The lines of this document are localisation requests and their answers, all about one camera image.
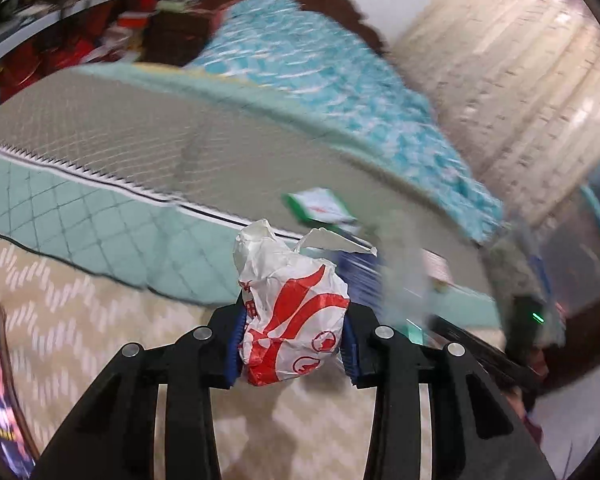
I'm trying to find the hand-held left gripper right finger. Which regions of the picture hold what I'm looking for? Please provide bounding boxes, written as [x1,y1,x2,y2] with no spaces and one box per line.
[342,305,556,480]

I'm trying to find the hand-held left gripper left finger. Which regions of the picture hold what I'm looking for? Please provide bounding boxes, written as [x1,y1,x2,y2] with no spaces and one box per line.
[30,302,248,480]

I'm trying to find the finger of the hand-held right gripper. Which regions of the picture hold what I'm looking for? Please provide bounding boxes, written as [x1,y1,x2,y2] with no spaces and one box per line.
[427,317,548,391]

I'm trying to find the white red-printed plastic bag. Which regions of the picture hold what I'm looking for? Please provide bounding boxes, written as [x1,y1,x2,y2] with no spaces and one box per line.
[234,218,380,387]

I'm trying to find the dark wooden cabinet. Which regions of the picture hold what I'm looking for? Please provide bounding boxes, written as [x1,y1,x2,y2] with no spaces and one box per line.
[540,280,600,396]

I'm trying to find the blue box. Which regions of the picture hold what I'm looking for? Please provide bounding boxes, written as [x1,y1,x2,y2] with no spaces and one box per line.
[337,250,383,311]

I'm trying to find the beige zigzag blanket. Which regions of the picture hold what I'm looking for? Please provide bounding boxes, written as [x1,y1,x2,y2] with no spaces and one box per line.
[0,230,431,480]

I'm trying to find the green and white packet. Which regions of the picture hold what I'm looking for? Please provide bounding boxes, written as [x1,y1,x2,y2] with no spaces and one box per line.
[282,187,361,226]

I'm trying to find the green quilted mattress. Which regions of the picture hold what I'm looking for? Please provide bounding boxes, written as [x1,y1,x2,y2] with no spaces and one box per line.
[0,65,506,331]

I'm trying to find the beige patterned curtain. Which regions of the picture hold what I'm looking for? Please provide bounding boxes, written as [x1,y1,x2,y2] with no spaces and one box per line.
[395,0,600,221]

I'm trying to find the teal patterned blanket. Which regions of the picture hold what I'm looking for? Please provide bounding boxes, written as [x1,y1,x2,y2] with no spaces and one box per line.
[182,0,506,246]

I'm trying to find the pile of red packages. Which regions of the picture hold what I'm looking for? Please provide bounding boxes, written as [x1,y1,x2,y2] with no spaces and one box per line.
[0,0,181,106]

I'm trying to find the white shelf rack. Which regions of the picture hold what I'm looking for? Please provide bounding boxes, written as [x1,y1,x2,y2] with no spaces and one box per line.
[0,0,131,76]

